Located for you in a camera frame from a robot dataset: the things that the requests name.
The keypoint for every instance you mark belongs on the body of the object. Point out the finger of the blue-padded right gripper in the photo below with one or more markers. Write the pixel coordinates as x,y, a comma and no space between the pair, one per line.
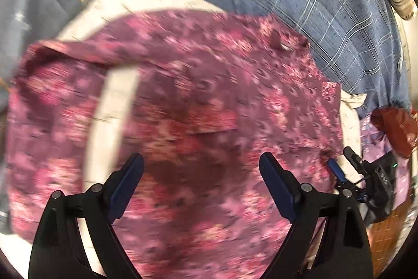
337,171

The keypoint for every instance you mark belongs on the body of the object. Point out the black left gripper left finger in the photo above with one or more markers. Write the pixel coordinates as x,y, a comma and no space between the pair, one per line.
58,251

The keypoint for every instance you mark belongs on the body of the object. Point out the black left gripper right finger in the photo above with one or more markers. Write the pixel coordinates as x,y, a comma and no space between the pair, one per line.
344,250

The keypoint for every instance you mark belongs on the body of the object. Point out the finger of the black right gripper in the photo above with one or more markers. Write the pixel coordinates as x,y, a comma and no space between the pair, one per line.
356,161

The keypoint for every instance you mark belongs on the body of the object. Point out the purple pink floral garment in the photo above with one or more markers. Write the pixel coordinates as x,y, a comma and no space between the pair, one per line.
196,122

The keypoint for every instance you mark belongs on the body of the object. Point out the lilac floral garment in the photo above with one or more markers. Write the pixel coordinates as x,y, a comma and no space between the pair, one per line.
375,144

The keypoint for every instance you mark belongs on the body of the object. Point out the dark red cloth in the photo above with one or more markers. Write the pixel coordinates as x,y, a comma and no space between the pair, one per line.
400,128

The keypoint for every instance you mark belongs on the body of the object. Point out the cream leaf-print pillow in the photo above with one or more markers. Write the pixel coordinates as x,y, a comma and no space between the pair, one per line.
111,122

